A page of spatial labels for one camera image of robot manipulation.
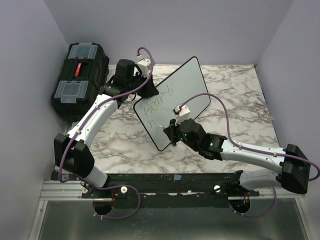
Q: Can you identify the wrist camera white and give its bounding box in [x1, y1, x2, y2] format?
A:
[137, 58, 152, 77]
[173, 105, 191, 126]

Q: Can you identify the purple cable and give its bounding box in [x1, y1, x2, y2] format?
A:
[57, 46, 155, 221]
[174, 92, 320, 218]

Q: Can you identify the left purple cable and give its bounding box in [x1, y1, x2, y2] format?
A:
[57, 46, 155, 221]

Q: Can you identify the white whiteboard black frame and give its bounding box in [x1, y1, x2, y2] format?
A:
[133, 56, 208, 151]

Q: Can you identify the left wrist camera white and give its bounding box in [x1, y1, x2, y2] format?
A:
[137, 58, 152, 77]

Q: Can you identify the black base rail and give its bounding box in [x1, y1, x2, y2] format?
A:
[82, 170, 259, 209]

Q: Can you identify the blue tape piece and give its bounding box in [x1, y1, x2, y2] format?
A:
[173, 174, 182, 181]

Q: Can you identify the black plastic toolbox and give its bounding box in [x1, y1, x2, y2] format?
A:
[50, 42, 110, 122]

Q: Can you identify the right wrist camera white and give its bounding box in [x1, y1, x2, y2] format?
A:
[173, 105, 191, 126]

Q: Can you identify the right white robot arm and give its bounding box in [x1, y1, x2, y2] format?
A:
[163, 118, 311, 196]

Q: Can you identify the aluminium extrusion frame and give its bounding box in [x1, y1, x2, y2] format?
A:
[39, 180, 82, 201]

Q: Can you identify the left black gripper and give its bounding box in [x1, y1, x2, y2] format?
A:
[127, 71, 159, 99]

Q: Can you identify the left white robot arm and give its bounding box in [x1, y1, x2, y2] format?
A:
[54, 54, 159, 198]

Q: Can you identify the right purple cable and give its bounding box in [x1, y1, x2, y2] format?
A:
[174, 92, 320, 218]

